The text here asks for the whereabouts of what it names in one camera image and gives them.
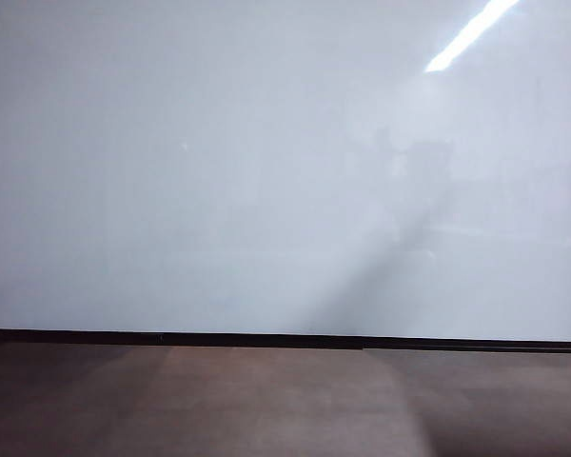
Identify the white whiteboard with black frame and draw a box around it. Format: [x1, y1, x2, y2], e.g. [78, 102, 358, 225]
[0, 0, 571, 354]

